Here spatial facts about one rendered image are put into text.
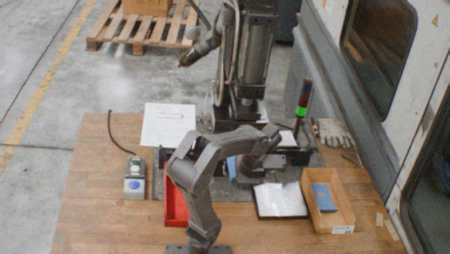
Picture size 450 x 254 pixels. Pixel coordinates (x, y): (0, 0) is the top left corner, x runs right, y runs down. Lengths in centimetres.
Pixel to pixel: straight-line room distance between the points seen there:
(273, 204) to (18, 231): 162
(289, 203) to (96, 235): 64
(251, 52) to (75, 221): 75
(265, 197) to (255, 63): 46
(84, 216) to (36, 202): 138
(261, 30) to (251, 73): 14
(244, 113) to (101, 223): 57
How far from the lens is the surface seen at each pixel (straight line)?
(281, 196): 158
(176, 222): 143
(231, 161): 157
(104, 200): 154
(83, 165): 167
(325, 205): 161
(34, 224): 274
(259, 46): 137
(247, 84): 143
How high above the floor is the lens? 198
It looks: 35 degrees down
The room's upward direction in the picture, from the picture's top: 7 degrees clockwise
